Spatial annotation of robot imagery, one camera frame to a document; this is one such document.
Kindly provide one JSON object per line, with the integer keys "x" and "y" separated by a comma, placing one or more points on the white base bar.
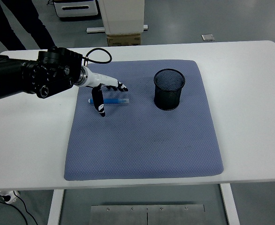
{"x": 94, "y": 30}

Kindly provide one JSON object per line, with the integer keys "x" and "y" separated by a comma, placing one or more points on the blue marker pen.
{"x": 116, "y": 101}

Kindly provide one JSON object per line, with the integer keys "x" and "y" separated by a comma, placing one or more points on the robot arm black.
{"x": 53, "y": 70}

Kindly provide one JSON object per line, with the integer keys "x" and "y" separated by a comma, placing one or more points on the person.
{"x": 34, "y": 28}

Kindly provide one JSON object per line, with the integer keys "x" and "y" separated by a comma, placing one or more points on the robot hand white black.
{"x": 95, "y": 79}

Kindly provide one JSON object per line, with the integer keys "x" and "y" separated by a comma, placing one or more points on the white appliance with dark slot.
{"x": 76, "y": 11}

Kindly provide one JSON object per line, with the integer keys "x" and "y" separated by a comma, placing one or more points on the grey metal floor plate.
{"x": 208, "y": 37}

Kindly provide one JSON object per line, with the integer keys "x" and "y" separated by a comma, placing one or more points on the black mesh pen holder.
{"x": 168, "y": 98}

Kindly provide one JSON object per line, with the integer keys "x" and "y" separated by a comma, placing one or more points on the white power strip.
{"x": 8, "y": 197}

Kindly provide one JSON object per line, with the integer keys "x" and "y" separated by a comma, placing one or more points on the white table leg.
{"x": 229, "y": 206}
{"x": 55, "y": 206}

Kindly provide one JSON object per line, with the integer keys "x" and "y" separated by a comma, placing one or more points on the grey metal plate with screws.
{"x": 128, "y": 215}

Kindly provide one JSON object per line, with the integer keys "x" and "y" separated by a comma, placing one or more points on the blue-grey textured mat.
{"x": 139, "y": 140}

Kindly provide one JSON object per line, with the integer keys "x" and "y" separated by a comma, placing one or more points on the white cabinet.
{"x": 123, "y": 16}

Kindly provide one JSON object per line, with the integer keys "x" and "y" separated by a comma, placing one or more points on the brown cardboard box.
{"x": 123, "y": 39}

